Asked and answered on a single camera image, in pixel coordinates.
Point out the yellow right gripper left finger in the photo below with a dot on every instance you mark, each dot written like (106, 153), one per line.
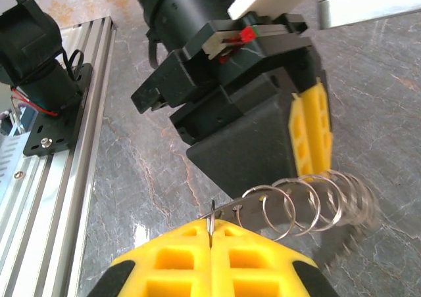
(171, 264)

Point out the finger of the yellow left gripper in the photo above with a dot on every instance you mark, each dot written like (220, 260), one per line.
(250, 152)
(324, 126)

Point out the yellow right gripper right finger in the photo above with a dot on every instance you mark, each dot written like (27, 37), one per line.
(260, 264)

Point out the round metal disc with keyrings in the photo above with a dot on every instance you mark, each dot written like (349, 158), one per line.
(250, 208)

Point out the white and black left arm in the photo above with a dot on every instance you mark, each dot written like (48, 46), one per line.
(29, 47)

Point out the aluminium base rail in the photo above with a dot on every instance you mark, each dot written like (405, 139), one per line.
(49, 211)

